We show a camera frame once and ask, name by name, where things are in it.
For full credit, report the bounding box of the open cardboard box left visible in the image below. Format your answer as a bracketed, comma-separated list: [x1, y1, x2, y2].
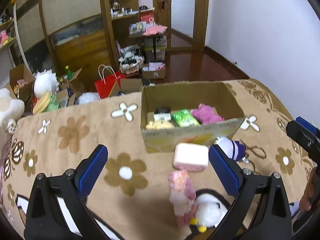
[5, 64, 35, 103]

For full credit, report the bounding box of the red box on shelf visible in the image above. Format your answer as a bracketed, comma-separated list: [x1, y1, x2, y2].
[139, 9, 155, 23]

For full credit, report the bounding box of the red paper gift bag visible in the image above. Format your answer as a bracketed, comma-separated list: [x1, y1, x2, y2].
[94, 64, 126, 99]

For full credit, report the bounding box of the yellow bear plush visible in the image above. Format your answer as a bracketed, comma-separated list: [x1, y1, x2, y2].
[145, 120, 175, 130]

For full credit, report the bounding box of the black tissue packet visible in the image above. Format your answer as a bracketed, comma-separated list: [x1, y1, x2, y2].
[153, 107, 171, 121]

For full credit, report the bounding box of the small cardboard box on floor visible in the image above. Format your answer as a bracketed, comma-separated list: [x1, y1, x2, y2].
[142, 62, 166, 80]

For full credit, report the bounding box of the beige floral blanket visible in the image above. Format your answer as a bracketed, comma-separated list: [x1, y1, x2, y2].
[0, 77, 320, 240]

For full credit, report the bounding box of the person's right hand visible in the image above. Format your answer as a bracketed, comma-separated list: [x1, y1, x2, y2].
[299, 167, 316, 211]

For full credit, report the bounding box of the open cardboard box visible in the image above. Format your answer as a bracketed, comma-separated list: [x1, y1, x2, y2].
[5, 64, 35, 103]
[140, 81, 245, 153]

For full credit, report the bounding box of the pink plush toy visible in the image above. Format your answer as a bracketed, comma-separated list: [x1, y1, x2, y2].
[190, 103, 225, 125]

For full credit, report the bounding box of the wooden door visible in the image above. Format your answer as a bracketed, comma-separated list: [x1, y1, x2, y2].
[153, 0, 209, 51]

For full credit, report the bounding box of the small black side table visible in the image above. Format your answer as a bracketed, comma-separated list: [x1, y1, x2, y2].
[129, 33, 167, 63]

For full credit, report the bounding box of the brown wooden wardrobe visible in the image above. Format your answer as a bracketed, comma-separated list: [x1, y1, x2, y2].
[1, 0, 138, 92]

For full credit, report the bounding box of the green frog plush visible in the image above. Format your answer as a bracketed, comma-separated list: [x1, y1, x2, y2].
[33, 92, 59, 115]

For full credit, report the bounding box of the green tissue packet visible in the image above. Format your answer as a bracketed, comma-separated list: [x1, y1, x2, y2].
[171, 109, 200, 127]

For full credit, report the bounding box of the green glass bottle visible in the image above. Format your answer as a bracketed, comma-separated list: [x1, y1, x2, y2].
[65, 66, 73, 80]

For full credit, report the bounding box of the clear plastic storage bin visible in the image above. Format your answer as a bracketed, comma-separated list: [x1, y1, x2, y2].
[144, 35, 167, 62]

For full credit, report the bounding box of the white-haired purple doll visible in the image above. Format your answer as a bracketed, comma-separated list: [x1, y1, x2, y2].
[214, 137, 249, 164]

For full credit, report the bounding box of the white round plush head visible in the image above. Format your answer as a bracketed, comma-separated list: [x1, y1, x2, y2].
[34, 69, 59, 99]

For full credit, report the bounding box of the pink cloth on table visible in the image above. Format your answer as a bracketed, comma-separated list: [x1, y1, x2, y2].
[143, 25, 167, 36]

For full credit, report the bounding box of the white black penguin plush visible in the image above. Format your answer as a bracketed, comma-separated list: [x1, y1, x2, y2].
[189, 193, 227, 233]

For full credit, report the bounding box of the pink packaged plush doll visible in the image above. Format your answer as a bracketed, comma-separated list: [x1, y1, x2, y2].
[169, 170, 196, 227]

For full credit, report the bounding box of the wicker basket with plushies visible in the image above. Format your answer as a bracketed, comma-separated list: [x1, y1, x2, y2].
[118, 44, 144, 75]

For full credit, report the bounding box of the large white cream plush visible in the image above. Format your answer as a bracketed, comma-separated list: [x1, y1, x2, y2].
[0, 87, 25, 135]

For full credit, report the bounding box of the white shelf with figurines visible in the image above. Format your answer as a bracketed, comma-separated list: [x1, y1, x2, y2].
[1, 0, 30, 87]

